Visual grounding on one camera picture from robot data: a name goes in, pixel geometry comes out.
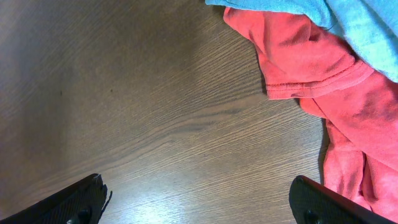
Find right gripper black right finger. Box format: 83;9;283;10
289;175;395;224

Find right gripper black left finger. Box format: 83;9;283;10
1;174;112;224

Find red mesh shirt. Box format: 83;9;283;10
223;7;397;221

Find light grey-blue shirt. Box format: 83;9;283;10
205;0;397;83

